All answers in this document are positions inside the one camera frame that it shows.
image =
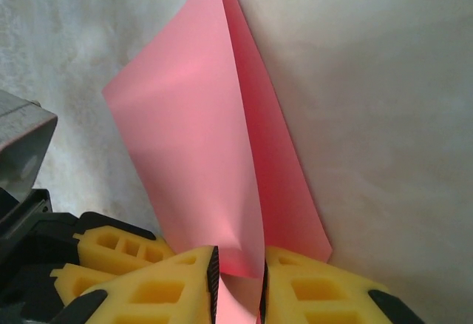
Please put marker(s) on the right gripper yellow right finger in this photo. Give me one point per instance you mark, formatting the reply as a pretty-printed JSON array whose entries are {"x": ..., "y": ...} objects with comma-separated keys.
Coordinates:
[{"x": 281, "y": 302}]

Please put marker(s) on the pink square paper sheet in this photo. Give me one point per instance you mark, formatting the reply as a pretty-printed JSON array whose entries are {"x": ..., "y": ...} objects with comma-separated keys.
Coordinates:
[{"x": 184, "y": 117}]

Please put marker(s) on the grey metal bracket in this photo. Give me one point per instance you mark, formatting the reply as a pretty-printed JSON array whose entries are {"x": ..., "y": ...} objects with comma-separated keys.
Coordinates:
[{"x": 22, "y": 135}]

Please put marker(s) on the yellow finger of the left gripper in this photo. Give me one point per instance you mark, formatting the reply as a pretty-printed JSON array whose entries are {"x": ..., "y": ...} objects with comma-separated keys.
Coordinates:
[
  {"x": 155, "y": 248},
  {"x": 96, "y": 276}
]

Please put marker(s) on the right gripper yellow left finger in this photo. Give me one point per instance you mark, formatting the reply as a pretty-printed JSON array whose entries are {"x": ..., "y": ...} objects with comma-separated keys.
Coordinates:
[{"x": 192, "y": 302}]

